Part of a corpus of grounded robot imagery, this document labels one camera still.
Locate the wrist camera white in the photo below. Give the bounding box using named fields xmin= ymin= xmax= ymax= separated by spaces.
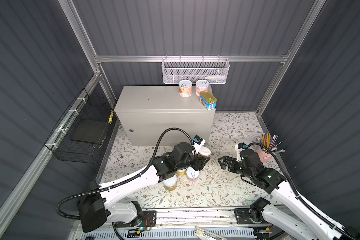
xmin=193 ymin=135 xmax=206 ymax=154
xmin=235 ymin=143 xmax=248 ymax=162

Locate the orange can pull tab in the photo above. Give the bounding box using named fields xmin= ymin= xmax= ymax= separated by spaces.
xmin=179 ymin=80 xmax=193 ymax=98

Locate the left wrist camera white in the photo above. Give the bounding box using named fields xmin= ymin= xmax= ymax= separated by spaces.
xmin=193 ymin=135 xmax=206 ymax=154

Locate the green orange can plastic lid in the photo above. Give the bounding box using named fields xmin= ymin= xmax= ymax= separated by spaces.
xmin=163 ymin=176 xmax=178 ymax=191

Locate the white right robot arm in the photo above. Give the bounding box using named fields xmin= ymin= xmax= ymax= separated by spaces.
xmin=218 ymin=143 xmax=360 ymax=240

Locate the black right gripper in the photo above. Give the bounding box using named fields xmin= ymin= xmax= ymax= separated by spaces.
xmin=217 ymin=154 xmax=253 ymax=180

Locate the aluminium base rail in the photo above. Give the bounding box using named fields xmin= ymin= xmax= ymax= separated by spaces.
xmin=68 ymin=205 xmax=313 ymax=232

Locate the grey metal cabinet box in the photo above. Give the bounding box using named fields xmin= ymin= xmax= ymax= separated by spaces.
xmin=115 ymin=86 xmax=215 ymax=146

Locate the white wire mesh basket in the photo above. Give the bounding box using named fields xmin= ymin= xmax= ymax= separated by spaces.
xmin=161 ymin=58 xmax=230 ymax=85

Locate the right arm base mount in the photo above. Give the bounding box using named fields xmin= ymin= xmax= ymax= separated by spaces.
xmin=234 ymin=198 xmax=271 ymax=225

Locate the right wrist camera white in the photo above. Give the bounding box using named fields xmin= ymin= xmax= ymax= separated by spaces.
xmin=235 ymin=143 xmax=248 ymax=162

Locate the yellow can pull tab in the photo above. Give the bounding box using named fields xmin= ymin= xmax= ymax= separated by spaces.
xmin=177 ymin=169 xmax=187 ymax=176

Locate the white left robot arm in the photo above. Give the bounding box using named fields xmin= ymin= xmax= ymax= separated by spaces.
xmin=56 ymin=128 xmax=209 ymax=233

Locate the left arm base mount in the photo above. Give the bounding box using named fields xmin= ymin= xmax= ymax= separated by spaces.
xmin=115 ymin=211 xmax=157 ymax=229

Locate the black wire mesh basket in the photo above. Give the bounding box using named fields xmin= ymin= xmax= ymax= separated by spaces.
xmin=45 ymin=90 xmax=117 ymax=164

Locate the pink white can pull tab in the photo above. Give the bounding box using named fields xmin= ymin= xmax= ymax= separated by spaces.
xmin=196 ymin=80 xmax=210 ymax=96

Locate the pink pencil cup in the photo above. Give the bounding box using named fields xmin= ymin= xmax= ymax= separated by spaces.
xmin=256 ymin=147 xmax=273 ymax=164

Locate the gold rectangular tin can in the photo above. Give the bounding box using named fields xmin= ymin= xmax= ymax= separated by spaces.
xmin=199 ymin=91 xmax=217 ymax=111

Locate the pencils bundle in cup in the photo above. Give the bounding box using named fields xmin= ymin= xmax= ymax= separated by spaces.
xmin=260 ymin=133 xmax=286 ymax=154

